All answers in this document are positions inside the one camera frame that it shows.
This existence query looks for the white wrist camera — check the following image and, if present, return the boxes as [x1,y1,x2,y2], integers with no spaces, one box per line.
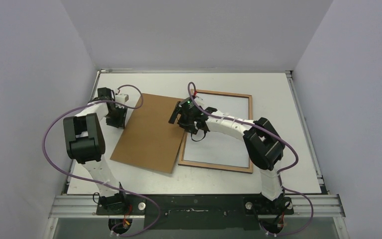
[115,94,129,104]
[191,91,205,109]

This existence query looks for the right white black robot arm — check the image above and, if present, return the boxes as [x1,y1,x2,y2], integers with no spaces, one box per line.
[168,96,293,215]

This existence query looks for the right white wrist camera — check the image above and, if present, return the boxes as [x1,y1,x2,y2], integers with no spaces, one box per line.
[191,91,205,109]

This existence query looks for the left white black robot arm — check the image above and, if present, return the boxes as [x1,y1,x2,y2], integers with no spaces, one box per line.
[63,88,129,215]

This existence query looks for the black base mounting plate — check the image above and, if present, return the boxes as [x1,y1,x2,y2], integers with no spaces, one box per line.
[95,194,294,234]

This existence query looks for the wooden picture frame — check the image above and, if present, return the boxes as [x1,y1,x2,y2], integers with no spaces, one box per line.
[178,90,253,174]

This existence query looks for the brown backing board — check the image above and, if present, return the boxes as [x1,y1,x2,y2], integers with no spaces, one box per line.
[110,94,185,173]

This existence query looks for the aluminium front rail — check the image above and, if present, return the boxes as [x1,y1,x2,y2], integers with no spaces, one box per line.
[49,194,346,219]

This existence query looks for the beach landscape photo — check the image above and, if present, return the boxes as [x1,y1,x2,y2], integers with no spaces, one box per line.
[183,92,252,168]

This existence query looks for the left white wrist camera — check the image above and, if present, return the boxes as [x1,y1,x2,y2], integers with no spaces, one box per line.
[115,94,129,104]

